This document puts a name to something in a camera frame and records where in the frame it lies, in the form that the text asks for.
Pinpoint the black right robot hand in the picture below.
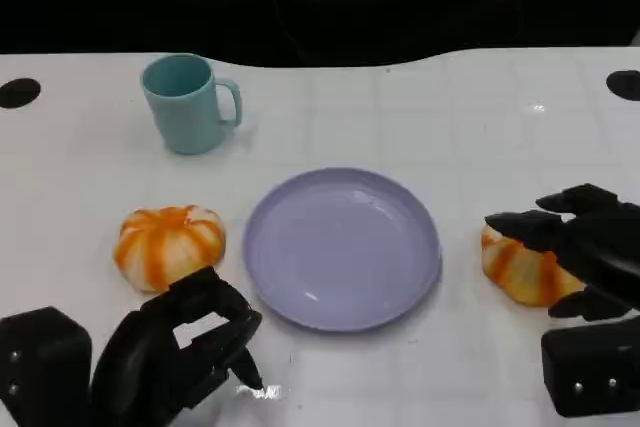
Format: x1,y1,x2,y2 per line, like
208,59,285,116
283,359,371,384
483,183,640,321

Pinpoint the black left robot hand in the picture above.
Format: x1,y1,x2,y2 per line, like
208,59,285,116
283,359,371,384
92,265,265,427

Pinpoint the orange white striped toy bread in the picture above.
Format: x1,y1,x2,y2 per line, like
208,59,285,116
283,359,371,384
480,224,586,307
113,204,227,295

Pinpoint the lilac plate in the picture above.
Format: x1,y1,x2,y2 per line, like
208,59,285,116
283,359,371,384
243,166,443,333

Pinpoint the pale green mug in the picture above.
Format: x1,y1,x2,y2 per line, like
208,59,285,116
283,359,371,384
140,52,244,156

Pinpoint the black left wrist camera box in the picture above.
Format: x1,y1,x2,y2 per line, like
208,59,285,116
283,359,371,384
0,306,94,427

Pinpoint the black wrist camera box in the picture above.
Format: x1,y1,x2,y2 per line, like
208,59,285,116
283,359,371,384
540,314,640,418
0,306,94,427

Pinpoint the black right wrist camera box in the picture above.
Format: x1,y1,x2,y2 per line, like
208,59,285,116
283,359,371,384
540,314,640,418

